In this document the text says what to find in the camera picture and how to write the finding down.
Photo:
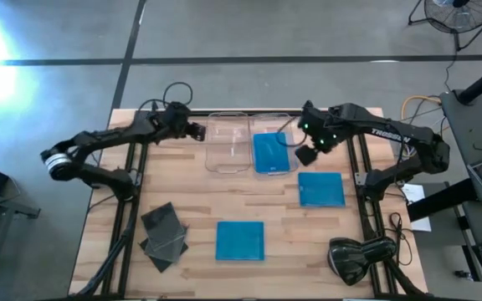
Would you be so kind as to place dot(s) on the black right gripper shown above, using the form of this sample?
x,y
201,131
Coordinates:
x,y
307,155

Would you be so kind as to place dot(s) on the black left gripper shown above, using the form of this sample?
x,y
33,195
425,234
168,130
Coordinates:
x,y
197,130

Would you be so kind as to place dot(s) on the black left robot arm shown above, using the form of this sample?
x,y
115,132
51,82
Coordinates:
x,y
111,136

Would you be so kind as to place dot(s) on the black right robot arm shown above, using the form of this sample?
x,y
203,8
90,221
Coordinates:
x,y
391,134

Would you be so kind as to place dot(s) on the clear plastic bin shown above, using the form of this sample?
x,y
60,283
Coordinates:
x,y
257,125
228,142

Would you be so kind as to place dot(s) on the white paper sheet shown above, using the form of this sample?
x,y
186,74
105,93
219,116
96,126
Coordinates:
x,y
413,194

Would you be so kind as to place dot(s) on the black desk support beam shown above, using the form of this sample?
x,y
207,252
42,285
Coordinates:
x,y
437,200

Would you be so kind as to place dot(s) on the grey side desk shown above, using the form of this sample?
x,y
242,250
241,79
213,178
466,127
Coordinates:
x,y
471,125

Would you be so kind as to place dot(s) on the small black floor object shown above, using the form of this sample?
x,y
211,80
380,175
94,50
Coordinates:
x,y
463,274

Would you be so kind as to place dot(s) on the black floor fan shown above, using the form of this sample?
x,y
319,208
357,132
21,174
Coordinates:
x,y
458,16

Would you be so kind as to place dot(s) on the black aluminium table frame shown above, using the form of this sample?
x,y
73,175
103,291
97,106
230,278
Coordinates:
x,y
134,217

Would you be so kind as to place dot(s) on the black glossy camera housing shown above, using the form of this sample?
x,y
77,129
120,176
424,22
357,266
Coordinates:
x,y
358,259

